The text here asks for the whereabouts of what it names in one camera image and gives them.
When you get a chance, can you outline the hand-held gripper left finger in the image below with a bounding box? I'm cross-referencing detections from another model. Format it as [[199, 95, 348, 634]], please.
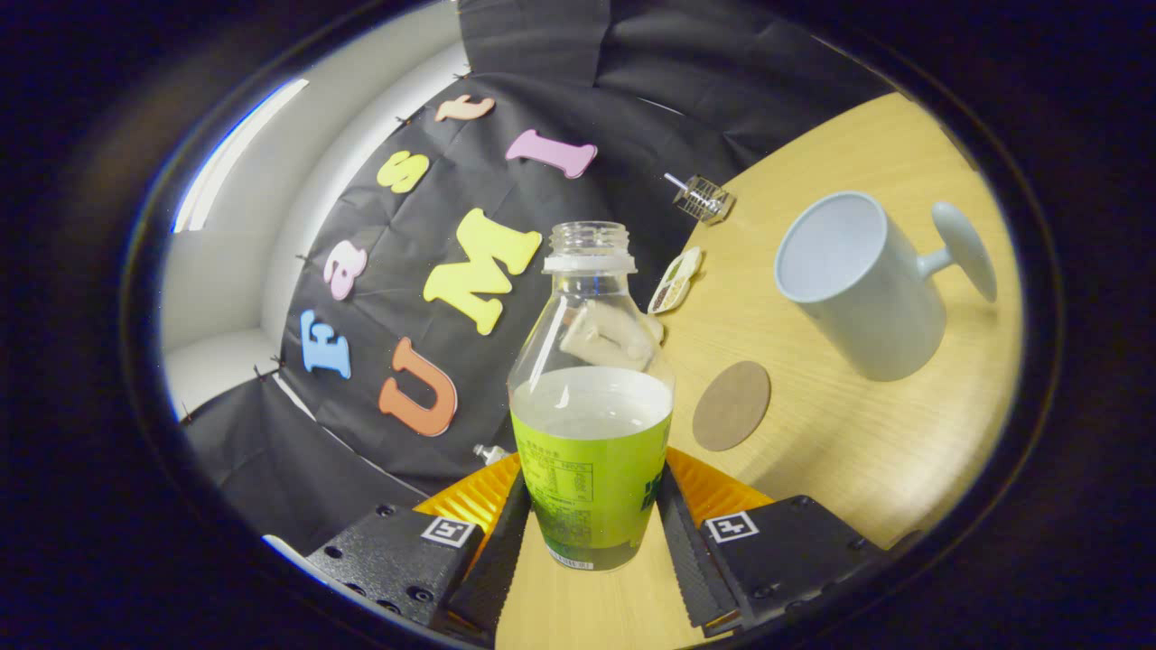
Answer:
[[303, 451, 534, 646]]

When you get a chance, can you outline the white divided tray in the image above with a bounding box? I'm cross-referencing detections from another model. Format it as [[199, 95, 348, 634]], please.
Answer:
[[648, 246, 704, 315]]

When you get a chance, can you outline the wooden table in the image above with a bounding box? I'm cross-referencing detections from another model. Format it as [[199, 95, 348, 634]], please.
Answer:
[[495, 90, 1026, 650]]

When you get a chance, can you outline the pale grey cup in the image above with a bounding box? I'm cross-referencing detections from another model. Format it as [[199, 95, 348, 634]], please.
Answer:
[[774, 190, 999, 383]]

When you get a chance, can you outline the round brown coaster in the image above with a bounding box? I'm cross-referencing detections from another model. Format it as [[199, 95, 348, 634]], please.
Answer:
[[692, 360, 772, 452]]

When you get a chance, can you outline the clear juice bottle green label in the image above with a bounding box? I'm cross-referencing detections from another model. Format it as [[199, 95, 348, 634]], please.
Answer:
[[506, 220, 676, 572]]

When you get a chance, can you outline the white toaster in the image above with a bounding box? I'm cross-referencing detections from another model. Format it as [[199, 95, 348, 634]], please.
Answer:
[[558, 302, 667, 373]]

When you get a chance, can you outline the black backdrop cloth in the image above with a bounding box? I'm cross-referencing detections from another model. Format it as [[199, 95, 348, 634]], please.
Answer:
[[181, 0, 895, 561]]

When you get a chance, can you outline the wire mesh holder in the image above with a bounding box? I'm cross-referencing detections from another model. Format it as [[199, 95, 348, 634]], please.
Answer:
[[677, 174, 737, 225]]

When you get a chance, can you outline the long ceiling light panel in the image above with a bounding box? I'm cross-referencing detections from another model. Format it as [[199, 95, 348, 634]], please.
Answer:
[[172, 77, 310, 234]]

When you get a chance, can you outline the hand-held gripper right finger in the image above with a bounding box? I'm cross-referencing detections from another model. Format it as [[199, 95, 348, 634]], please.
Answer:
[[657, 447, 891, 637]]

